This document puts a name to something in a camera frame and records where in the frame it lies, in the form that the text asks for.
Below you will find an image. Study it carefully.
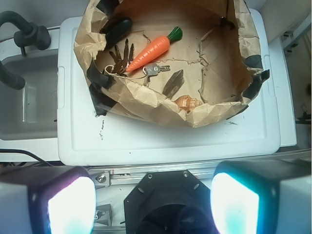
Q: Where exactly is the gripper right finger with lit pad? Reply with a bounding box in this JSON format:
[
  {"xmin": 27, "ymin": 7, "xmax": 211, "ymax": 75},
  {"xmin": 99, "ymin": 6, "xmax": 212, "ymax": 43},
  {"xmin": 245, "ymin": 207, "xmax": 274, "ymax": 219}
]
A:
[{"xmin": 210, "ymin": 160, "xmax": 312, "ymax": 234}]

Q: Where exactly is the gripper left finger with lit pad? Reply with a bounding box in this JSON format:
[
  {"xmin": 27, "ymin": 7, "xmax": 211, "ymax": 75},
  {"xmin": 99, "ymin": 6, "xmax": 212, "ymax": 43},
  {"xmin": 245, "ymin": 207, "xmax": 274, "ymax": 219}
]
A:
[{"xmin": 0, "ymin": 166, "xmax": 97, "ymax": 234}]

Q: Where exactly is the dark wood chip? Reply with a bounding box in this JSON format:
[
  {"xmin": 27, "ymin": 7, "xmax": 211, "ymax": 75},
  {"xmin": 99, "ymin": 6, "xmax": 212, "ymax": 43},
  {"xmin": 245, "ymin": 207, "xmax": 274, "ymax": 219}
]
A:
[{"xmin": 162, "ymin": 69, "xmax": 184, "ymax": 98}]

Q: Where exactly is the white plastic lid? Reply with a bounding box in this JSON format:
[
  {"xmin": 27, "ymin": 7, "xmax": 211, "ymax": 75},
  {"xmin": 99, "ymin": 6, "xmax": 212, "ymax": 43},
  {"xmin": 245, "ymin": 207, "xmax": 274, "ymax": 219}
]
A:
[{"xmin": 57, "ymin": 9, "xmax": 297, "ymax": 166}]

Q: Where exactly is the white sink basin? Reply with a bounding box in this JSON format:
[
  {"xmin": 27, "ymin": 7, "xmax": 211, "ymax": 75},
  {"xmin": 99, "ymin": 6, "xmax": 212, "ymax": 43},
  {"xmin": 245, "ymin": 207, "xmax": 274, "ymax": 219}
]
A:
[{"xmin": 0, "ymin": 28, "xmax": 59, "ymax": 162}]

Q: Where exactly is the orange brown seashell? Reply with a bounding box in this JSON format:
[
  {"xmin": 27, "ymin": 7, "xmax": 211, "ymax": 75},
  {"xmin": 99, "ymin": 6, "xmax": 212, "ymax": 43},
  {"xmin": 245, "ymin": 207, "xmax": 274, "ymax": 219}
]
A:
[{"xmin": 174, "ymin": 95, "xmax": 202, "ymax": 112}]

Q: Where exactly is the brown paper bag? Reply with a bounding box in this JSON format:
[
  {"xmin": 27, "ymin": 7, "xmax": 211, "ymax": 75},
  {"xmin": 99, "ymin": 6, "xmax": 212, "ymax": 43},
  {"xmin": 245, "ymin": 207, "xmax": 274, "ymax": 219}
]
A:
[{"xmin": 74, "ymin": 0, "xmax": 270, "ymax": 128}]

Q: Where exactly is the bunch of silver keys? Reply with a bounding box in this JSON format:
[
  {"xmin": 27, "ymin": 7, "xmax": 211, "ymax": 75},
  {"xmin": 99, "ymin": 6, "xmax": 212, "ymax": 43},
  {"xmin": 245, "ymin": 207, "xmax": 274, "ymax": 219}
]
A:
[{"xmin": 109, "ymin": 39, "xmax": 135, "ymax": 74}]

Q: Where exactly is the silver single key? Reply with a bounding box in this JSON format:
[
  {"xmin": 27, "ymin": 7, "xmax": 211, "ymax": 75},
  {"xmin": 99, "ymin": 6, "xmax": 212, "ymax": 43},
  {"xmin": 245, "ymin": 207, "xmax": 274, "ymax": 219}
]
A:
[{"xmin": 142, "ymin": 63, "xmax": 171, "ymax": 77}]

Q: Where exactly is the black faucet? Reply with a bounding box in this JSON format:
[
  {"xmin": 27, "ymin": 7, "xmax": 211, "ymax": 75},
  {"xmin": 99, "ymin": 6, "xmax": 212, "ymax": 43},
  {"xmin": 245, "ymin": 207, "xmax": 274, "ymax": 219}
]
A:
[{"xmin": 0, "ymin": 11, "xmax": 51, "ymax": 90}]

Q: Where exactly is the orange toy carrot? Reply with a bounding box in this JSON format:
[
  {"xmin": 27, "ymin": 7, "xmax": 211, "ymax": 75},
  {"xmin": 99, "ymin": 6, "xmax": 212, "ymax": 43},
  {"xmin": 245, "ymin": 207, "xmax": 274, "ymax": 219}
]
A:
[{"xmin": 125, "ymin": 26, "xmax": 183, "ymax": 72}]

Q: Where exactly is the metal corner bracket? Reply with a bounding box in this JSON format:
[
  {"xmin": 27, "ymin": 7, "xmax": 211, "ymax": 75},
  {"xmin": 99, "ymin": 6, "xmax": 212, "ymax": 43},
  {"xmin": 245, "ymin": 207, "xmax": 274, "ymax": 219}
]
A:
[{"xmin": 94, "ymin": 204, "xmax": 113, "ymax": 227}]

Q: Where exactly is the aluminium rail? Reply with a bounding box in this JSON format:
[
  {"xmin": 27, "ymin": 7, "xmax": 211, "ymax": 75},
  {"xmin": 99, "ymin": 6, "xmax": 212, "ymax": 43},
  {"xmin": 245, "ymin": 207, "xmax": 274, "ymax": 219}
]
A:
[{"xmin": 87, "ymin": 148, "xmax": 312, "ymax": 189}]

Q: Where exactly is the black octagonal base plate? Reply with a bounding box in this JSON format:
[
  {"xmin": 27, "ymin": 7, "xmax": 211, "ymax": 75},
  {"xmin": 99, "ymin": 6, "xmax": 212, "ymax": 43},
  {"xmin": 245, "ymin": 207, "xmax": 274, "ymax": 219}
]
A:
[{"xmin": 124, "ymin": 170, "xmax": 218, "ymax": 234}]

